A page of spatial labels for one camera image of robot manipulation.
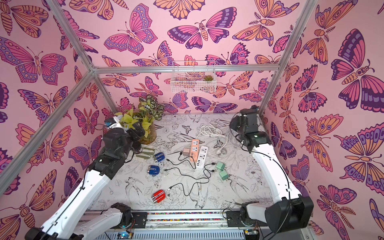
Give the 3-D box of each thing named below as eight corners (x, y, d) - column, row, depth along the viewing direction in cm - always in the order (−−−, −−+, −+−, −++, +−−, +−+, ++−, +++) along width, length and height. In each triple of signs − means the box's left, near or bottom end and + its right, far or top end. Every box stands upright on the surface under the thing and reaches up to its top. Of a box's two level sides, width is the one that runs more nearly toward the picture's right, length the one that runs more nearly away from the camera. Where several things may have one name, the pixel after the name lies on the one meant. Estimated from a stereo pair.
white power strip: (195, 167, 94) (195, 165, 91) (200, 147, 103) (200, 145, 100) (204, 169, 93) (204, 167, 90) (208, 149, 102) (208, 146, 99)
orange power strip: (188, 163, 96) (188, 160, 93) (191, 141, 106) (191, 138, 104) (197, 164, 95) (197, 161, 93) (199, 142, 106) (199, 139, 103)
